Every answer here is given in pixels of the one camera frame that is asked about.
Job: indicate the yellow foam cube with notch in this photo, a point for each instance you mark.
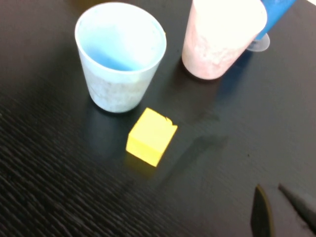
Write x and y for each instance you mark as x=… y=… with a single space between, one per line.
x=150 y=138

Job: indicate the light blue plastic cup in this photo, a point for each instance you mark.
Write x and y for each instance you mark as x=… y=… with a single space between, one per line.
x=116 y=91

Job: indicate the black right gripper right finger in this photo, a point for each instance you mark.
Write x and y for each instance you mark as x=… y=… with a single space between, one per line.
x=304 y=209

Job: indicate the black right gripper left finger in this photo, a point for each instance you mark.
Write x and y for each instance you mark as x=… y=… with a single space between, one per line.
x=261 y=217

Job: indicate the pink plastic cup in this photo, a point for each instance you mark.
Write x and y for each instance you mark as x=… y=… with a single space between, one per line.
x=212 y=49

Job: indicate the blue cone on clear base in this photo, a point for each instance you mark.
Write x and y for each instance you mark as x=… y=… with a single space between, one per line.
x=274 y=17

